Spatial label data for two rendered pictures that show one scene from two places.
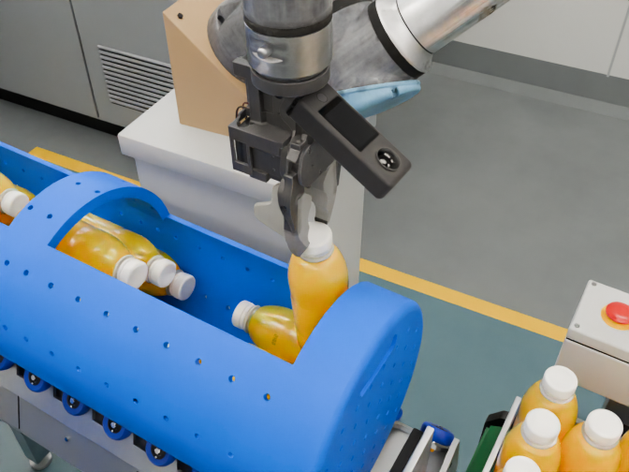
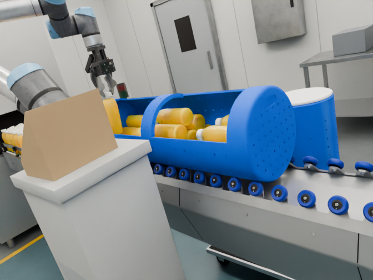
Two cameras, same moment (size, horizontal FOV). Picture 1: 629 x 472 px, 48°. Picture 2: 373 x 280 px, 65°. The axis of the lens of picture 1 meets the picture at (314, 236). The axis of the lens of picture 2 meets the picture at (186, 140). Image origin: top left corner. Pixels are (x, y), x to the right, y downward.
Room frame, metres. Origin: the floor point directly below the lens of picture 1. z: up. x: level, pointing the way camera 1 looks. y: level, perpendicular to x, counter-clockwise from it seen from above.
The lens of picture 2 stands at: (1.74, 0.70, 1.40)
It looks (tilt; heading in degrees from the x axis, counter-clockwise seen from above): 18 degrees down; 198
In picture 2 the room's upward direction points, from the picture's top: 15 degrees counter-clockwise
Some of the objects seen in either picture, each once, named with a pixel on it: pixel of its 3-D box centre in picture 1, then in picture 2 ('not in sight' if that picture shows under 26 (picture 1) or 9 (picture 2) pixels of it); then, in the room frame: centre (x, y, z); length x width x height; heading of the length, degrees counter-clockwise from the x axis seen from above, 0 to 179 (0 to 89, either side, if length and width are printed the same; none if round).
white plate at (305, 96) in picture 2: not in sight; (300, 96); (0.25, 0.83, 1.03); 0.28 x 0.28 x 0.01
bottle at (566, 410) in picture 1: (542, 426); not in sight; (0.51, -0.30, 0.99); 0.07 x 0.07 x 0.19
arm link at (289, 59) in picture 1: (287, 43); (94, 41); (0.56, 0.02, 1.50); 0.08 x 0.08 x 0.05
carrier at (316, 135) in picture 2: not in sight; (311, 177); (0.25, 0.83, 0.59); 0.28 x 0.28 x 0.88
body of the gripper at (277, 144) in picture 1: (285, 118); (100, 60); (0.57, 0.03, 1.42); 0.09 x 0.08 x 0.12; 59
